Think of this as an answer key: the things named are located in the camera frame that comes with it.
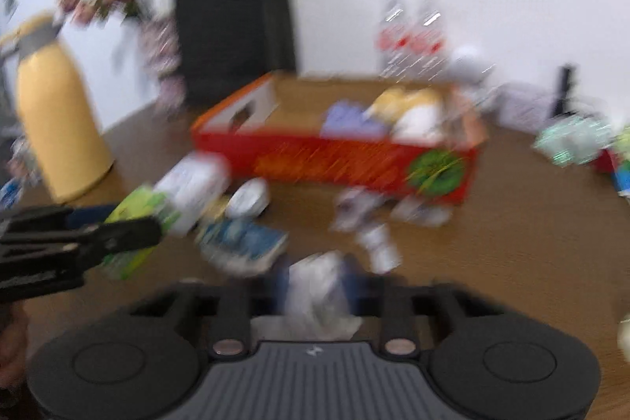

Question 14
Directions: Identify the small white sachet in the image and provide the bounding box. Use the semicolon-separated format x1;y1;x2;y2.
357;223;402;273
332;189;389;231
394;196;451;226

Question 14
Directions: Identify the green snack packet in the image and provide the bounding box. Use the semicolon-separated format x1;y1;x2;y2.
98;186;180;280

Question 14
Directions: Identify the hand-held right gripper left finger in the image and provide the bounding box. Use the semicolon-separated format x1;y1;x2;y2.
129;275;291;361

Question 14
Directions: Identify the person's left hand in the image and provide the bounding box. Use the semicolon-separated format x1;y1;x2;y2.
0;304;30;389

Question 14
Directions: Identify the patterned flower vase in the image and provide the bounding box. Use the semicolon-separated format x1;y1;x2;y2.
138;19;188;118

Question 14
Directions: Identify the white round lamp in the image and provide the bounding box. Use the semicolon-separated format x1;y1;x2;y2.
443;46;494;87

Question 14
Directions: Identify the small red object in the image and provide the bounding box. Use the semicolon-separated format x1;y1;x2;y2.
595;149;620;175

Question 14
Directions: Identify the white round disc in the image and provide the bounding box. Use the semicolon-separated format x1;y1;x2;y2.
227;178;271;219

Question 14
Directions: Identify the orange cardboard tray with items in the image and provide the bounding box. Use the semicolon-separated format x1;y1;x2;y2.
191;72;488;207

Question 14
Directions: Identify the yellow thermos jug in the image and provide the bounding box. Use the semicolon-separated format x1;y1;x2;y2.
0;13;115;204

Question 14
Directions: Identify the white round ball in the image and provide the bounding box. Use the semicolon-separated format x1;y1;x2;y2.
391;105;446;142

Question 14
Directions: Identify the small blue object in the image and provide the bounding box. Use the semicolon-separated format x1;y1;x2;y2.
611;161;630;197

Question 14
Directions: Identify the teal tissue packet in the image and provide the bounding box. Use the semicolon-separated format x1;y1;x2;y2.
534;115;616;167

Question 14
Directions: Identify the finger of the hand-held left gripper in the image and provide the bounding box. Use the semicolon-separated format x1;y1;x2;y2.
0;205;119;248
0;218;163;303

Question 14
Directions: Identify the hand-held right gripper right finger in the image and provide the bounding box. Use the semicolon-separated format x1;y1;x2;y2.
345;265;498;359

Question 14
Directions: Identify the black upright gadget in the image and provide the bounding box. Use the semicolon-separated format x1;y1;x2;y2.
556;66;578;117

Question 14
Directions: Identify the clear water bottle red label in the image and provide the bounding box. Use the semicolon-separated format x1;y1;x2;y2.
411;0;450;75
378;0;412;77

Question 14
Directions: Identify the blue snack packet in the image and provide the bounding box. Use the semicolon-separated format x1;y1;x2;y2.
197;220;289;276

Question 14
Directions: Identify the yellow plush toy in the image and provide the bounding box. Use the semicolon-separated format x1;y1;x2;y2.
367;88;444;126

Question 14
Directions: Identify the white tissue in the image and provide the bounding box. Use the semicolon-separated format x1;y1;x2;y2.
256;253;362;342

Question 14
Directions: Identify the black paper bag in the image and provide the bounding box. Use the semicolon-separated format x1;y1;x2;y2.
172;0;298;106

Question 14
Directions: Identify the white snack packet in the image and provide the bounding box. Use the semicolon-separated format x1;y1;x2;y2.
152;154;232;236

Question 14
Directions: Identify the purple packet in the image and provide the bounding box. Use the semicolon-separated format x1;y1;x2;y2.
320;102;389;140

